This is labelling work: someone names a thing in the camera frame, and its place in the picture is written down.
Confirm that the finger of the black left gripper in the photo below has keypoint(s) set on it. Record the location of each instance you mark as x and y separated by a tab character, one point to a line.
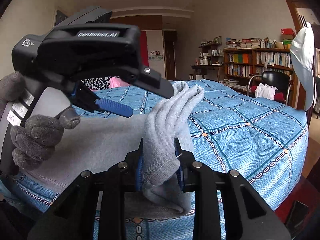
112	106
151	80

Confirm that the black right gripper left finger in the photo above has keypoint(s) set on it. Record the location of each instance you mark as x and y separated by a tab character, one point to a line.
130	170

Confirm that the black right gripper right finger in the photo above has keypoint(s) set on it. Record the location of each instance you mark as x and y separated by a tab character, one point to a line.
193	175

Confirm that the grey sweatpants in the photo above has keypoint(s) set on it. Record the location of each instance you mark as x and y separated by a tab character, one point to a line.
96	144

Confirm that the red wardrobe door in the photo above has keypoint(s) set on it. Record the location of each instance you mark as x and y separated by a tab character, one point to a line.
144	48

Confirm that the leopard print cloth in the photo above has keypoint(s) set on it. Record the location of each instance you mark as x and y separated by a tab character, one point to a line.
99	83

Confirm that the pink quilt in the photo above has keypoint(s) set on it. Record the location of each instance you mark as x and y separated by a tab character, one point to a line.
116	82

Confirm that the dark wooden desk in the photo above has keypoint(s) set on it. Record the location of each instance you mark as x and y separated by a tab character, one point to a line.
202	70

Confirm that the blue patterned bedspread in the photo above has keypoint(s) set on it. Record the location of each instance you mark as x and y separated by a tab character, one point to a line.
264	140

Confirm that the wooden bookshelf with books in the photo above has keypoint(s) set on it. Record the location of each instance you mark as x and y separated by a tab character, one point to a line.
254	55

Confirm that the white garment on chair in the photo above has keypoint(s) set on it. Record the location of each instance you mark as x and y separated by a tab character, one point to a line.
265	91

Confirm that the black chair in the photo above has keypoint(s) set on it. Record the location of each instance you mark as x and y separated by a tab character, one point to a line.
276	79

